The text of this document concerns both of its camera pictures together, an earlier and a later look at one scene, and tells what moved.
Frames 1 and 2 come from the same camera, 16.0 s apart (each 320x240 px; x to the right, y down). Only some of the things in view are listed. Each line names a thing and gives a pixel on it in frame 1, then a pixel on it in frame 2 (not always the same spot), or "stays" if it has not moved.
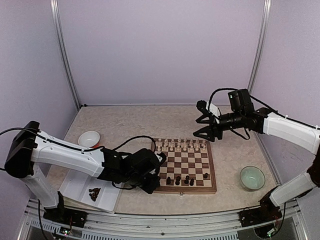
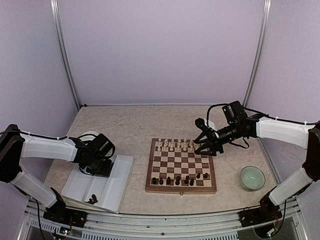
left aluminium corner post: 59,31 stays
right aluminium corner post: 267,10 stays
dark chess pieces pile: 94,195 -> 94,200
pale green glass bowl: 252,178 stays
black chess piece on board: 177,182 stays
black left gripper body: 149,188 -> 99,169
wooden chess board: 188,168 stays
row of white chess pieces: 178,144 stays
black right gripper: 210,129 -> 213,138
